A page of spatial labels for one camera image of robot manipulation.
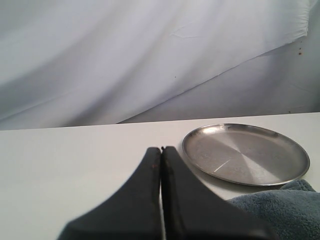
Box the round stainless steel plate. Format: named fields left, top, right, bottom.
left=182, top=123, right=310, bottom=187

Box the grey-blue fleece towel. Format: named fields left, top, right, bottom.
left=228, top=179, right=320, bottom=240

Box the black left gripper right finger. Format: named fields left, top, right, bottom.
left=161, top=146, right=278, bottom=240

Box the white backdrop cloth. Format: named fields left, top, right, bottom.
left=0, top=0, right=320, bottom=130

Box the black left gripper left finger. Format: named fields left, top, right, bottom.
left=58, top=147, right=162, bottom=240

